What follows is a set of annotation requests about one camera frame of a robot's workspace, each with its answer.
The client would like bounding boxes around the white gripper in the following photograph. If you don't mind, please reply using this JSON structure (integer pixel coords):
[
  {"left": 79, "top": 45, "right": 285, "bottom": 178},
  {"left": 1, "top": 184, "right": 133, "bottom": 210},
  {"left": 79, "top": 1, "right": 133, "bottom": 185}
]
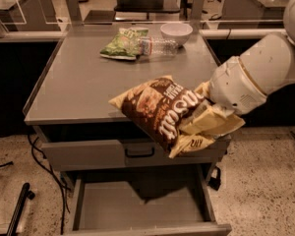
[{"left": 179, "top": 56, "right": 266, "bottom": 136}]

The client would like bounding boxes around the black floor cable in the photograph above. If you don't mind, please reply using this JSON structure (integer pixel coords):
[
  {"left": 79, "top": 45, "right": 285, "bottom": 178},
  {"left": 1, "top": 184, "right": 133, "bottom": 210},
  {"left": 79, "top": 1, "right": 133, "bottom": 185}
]
[{"left": 27, "top": 134, "right": 72, "bottom": 236}]

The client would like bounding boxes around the clear plastic water bottle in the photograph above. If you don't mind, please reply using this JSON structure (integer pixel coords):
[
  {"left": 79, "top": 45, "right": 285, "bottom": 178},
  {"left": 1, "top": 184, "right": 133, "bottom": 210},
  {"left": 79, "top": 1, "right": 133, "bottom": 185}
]
[{"left": 138, "top": 37, "right": 179, "bottom": 56}]

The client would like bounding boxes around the grey drawer cabinet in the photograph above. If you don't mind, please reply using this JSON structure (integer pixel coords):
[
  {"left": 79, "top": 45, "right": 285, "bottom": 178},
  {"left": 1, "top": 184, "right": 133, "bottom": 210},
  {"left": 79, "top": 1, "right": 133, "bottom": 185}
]
[{"left": 23, "top": 23, "right": 247, "bottom": 236}]

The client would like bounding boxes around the grey top drawer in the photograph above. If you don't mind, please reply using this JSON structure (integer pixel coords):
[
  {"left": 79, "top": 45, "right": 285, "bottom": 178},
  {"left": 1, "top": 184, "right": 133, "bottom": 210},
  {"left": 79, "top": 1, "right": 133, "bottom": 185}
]
[{"left": 42, "top": 136, "right": 230, "bottom": 172}]

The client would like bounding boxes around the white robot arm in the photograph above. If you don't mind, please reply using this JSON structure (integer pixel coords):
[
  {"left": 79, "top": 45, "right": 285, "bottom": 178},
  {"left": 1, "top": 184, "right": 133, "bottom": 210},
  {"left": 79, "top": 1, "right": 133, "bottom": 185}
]
[{"left": 196, "top": 0, "right": 295, "bottom": 126}]

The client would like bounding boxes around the white bowl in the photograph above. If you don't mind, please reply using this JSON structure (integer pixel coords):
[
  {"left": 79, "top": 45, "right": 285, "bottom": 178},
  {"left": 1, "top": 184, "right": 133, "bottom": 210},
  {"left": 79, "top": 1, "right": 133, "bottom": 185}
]
[{"left": 160, "top": 23, "right": 193, "bottom": 46}]

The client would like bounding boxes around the brown chip bag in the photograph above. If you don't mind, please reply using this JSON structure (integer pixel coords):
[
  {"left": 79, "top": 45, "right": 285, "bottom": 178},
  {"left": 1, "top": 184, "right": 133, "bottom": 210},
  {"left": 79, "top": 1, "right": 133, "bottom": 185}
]
[{"left": 109, "top": 76, "right": 215, "bottom": 158}]

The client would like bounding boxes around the open grey middle drawer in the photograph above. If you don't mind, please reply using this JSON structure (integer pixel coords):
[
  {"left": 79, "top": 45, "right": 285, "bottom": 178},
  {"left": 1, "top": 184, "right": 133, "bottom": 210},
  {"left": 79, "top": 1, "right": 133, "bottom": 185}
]
[{"left": 65, "top": 165, "right": 231, "bottom": 236}]

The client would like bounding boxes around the green chip bag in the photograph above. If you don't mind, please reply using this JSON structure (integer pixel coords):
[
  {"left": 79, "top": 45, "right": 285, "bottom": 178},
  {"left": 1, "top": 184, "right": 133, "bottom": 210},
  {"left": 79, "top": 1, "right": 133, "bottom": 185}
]
[{"left": 99, "top": 27, "right": 148, "bottom": 60}]

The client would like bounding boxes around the black stand leg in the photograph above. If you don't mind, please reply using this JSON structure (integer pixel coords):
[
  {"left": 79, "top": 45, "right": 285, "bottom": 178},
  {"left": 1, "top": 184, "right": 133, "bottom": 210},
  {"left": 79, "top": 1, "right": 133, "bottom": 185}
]
[{"left": 6, "top": 183, "right": 35, "bottom": 236}]

